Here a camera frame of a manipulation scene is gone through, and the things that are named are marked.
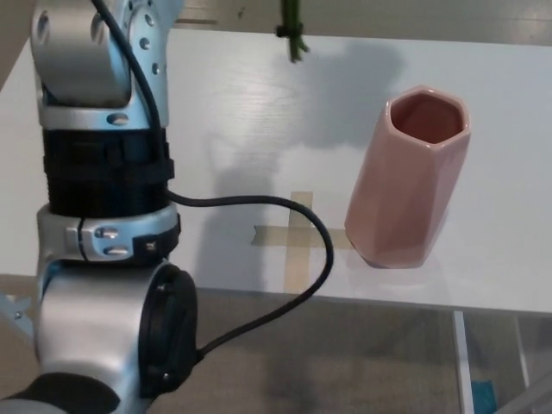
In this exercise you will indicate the pink artificial rose bouquet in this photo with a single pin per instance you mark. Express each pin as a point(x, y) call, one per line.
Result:
point(292, 26)

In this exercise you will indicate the pink faceted ceramic vase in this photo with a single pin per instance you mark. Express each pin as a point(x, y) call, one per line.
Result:
point(401, 194)

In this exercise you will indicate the long beige tape strip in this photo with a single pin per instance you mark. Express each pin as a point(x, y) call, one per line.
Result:
point(295, 267)

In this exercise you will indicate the white metal table leg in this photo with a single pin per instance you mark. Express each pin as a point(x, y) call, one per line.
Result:
point(463, 366)

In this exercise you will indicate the blue floor tape patch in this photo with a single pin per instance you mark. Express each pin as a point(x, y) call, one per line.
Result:
point(483, 397)

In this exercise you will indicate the thin grey table leg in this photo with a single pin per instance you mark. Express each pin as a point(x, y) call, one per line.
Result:
point(522, 353)

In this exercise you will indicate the light blue metal frame bar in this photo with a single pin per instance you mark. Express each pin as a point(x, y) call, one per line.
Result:
point(15, 317)

